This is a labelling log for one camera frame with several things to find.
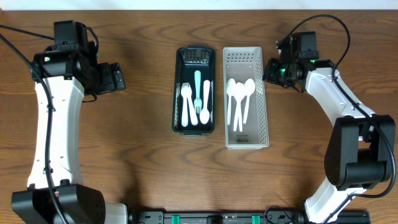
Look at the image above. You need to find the white plastic spoon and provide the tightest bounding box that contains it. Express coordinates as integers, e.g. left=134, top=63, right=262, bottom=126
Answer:
left=233, top=82, right=245, bottom=131
left=233, top=100, right=243, bottom=132
left=243, top=78, right=255, bottom=124
left=226, top=78, right=236, bottom=125

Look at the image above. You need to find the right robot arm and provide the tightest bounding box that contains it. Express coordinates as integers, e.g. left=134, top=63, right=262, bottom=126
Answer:
left=263, top=58, right=397, bottom=223

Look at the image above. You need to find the clear plastic basket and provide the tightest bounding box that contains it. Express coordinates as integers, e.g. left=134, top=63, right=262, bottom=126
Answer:
left=223, top=47, right=269, bottom=149

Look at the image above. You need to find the white plastic fork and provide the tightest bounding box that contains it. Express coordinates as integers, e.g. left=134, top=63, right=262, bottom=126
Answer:
left=182, top=82, right=198, bottom=126
left=181, top=83, right=189, bottom=127

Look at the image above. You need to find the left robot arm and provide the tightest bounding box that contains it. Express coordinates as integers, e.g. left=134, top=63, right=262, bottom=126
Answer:
left=12, top=44, right=130, bottom=223

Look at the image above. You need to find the black plastic basket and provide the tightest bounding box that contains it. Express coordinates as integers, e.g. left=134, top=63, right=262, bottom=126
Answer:
left=172, top=45, right=216, bottom=136

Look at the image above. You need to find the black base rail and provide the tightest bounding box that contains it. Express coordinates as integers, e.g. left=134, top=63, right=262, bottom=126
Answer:
left=127, top=210, right=371, bottom=224

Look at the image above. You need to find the mint green plastic fork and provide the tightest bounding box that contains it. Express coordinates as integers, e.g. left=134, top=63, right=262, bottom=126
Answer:
left=194, top=70, right=202, bottom=114

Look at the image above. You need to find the white spoon wide handle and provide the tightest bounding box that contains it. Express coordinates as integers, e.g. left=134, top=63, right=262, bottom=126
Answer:
left=200, top=80, right=210, bottom=124

